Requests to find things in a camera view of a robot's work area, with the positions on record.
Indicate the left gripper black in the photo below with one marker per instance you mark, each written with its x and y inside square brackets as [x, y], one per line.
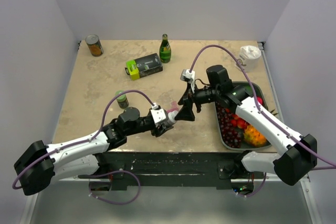
[157, 131]

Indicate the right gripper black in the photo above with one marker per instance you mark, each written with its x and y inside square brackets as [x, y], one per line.
[186, 113]

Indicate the grey pill bottle white cap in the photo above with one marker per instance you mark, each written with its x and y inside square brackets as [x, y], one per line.
[170, 121]

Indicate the pink weekly pill organizer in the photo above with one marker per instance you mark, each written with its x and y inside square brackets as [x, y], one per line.
[174, 107]

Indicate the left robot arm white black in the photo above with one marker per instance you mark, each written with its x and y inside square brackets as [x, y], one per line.
[42, 164]

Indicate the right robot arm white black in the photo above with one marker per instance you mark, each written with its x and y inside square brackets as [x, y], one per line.
[294, 156]

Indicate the green lid small jar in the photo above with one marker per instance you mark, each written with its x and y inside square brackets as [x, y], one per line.
[122, 101]

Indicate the red apples cluster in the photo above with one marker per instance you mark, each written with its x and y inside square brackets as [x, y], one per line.
[238, 122]

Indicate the green black product box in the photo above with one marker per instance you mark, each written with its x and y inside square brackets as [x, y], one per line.
[144, 66]

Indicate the red grape bunch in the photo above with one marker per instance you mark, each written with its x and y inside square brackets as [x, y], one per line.
[230, 135]

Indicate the green glass bottle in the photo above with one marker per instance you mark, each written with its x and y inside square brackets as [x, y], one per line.
[165, 49]

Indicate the green lime fruit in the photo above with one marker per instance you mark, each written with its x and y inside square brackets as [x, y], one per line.
[248, 88]

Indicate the grey fruit tray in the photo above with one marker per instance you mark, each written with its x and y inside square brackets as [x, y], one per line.
[244, 145]

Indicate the yellow orange dragon fruit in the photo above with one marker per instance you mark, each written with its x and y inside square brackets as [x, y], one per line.
[253, 137]

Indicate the red round fruit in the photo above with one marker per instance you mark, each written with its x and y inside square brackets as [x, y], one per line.
[260, 101]

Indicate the white paper bag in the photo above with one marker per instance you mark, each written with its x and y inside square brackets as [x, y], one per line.
[248, 58]

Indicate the tin can fruit label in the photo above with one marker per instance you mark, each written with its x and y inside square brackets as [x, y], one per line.
[94, 45]

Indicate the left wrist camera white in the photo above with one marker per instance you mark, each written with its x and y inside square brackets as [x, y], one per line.
[158, 114]

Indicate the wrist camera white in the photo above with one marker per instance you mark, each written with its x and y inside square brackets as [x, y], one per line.
[188, 76]
[158, 114]

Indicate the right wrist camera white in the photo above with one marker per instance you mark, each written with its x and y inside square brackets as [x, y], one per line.
[188, 76]

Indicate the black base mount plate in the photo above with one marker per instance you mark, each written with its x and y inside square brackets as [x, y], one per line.
[167, 169]

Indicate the aluminium frame rail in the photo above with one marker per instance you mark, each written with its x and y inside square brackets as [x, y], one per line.
[268, 176]

